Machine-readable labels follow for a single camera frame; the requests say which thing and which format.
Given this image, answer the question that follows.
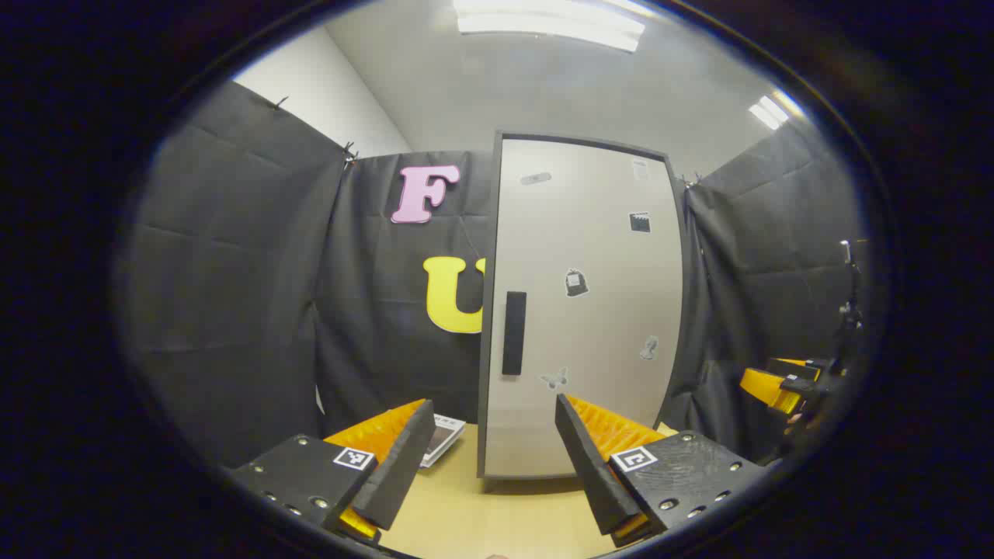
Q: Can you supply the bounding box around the dark grey cabinet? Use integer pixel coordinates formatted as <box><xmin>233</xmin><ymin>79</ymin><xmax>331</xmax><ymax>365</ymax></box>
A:
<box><xmin>476</xmin><ymin>130</ymin><xmax>692</xmax><ymax>494</ymax></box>

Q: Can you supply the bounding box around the black backdrop cloth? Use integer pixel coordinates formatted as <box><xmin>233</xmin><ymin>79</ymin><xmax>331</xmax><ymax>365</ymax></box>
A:
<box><xmin>116</xmin><ymin>78</ymin><xmax>871</xmax><ymax>467</ymax></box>

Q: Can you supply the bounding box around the white book with portrait cover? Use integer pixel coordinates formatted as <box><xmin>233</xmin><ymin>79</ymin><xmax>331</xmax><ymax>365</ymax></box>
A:
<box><xmin>419</xmin><ymin>414</ymin><xmax>467</xmax><ymax>469</ymax></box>

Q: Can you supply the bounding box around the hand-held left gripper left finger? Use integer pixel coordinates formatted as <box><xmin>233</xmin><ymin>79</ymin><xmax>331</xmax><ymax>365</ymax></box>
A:
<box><xmin>231</xmin><ymin>398</ymin><xmax>437</xmax><ymax>544</ymax></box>

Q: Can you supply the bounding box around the small ceiling light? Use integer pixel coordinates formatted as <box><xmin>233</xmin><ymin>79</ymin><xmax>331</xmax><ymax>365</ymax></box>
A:
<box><xmin>748</xmin><ymin>95</ymin><xmax>791</xmax><ymax>130</ymax></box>

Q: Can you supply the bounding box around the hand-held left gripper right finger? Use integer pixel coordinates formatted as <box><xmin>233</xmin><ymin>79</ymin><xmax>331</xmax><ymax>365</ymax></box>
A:
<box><xmin>554</xmin><ymin>394</ymin><xmax>766</xmax><ymax>548</ymax></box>

